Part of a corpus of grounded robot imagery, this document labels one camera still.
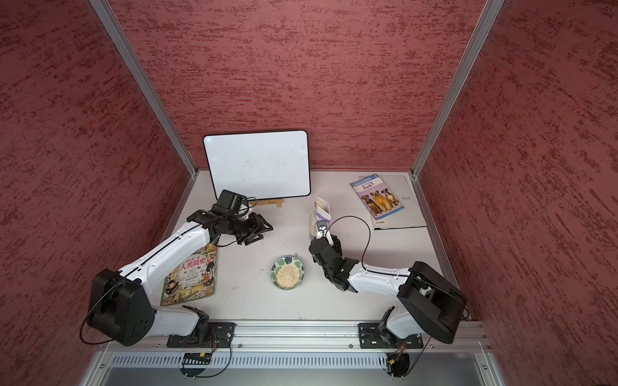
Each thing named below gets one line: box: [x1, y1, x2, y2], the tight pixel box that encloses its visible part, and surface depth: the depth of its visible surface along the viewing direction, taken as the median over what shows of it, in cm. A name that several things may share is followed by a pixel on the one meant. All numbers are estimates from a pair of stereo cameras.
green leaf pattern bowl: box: [270, 255, 305, 291], surface depth 86 cm
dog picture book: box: [350, 173, 405, 221], surface depth 109 cm
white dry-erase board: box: [202, 130, 311, 201], surface depth 99 cm
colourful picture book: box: [160, 242, 219, 307], surface depth 85 cm
